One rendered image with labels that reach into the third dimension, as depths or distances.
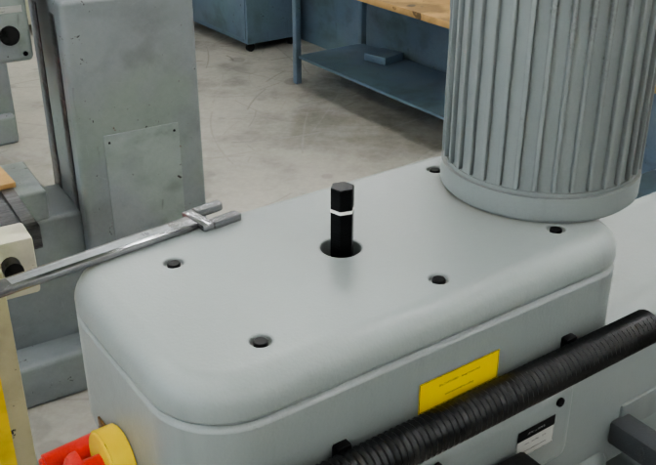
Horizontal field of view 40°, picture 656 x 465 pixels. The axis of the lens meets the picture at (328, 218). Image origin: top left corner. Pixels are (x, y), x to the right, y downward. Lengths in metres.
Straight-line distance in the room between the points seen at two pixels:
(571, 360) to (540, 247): 0.10
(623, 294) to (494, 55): 0.34
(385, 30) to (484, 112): 6.77
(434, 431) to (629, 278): 0.40
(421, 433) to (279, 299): 0.15
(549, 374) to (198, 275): 0.31
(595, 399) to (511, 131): 0.32
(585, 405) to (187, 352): 0.48
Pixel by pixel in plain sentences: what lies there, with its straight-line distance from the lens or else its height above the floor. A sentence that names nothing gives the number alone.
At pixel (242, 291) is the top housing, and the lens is 0.74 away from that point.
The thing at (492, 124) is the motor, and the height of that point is 1.98.
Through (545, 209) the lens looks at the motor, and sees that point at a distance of 0.86.
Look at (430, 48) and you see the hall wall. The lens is 7.20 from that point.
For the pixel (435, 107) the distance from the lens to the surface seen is 6.18.
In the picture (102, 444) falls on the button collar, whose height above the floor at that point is 1.79.
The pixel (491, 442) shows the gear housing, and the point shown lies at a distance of 0.88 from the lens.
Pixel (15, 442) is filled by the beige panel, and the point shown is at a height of 0.46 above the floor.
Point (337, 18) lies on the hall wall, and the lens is 8.14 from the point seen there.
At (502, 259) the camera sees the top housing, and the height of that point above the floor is 1.89.
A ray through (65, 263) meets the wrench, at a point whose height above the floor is 1.90.
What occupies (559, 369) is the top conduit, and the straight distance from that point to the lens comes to 0.83.
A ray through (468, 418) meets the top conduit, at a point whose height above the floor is 1.80.
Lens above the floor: 2.27
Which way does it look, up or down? 26 degrees down
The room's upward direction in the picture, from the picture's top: straight up
